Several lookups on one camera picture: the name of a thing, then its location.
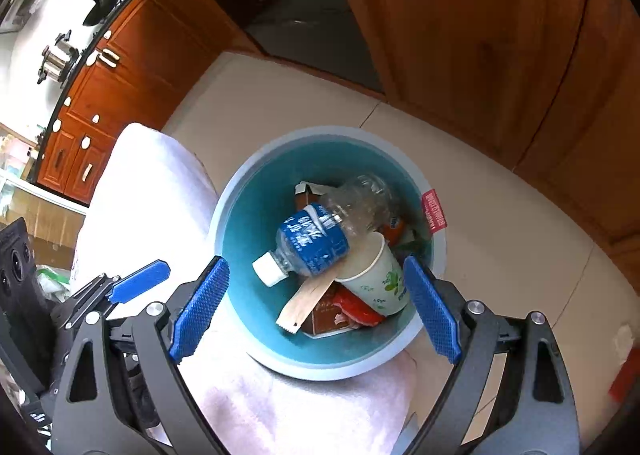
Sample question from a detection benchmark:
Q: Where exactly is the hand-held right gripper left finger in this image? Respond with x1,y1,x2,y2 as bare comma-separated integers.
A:
50,256,231,455

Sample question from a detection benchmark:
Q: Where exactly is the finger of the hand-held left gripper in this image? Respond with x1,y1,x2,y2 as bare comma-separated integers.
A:
52,260,171,336

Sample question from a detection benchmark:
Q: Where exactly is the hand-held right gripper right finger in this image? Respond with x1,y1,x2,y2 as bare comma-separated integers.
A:
400,255,581,455

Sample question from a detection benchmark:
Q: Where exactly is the teal waste bin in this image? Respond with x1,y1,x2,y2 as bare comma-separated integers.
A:
207,125,449,382

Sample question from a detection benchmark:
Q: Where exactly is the red snack packet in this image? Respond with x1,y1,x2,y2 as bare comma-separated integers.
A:
330,285,387,327

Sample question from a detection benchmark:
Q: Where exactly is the green printed paper cup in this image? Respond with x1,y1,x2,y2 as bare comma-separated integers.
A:
334,232,412,319

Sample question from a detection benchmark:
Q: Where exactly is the orange wrapper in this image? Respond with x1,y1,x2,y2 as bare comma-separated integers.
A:
382,216,409,244

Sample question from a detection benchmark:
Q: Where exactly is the flat wooden stick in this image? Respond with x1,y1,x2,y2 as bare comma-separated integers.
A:
276,271,341,336

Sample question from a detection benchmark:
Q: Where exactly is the brown paper box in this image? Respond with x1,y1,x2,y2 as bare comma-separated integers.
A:
304,281,362,339

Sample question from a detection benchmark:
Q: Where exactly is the blue label plastic bottle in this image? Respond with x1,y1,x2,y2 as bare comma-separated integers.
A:
252,174,401,286

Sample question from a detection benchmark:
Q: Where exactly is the brown white carton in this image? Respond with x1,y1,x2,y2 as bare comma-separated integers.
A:
294,181,332,212

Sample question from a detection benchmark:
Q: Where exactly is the steel cooking pot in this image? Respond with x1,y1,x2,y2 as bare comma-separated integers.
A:
36,32,84,86

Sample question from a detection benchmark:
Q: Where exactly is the black wok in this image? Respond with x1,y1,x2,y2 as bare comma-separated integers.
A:
82,0,121,28

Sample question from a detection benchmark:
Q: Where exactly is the large wooden cabinet panel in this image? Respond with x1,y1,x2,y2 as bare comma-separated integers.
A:
310,0,640,282

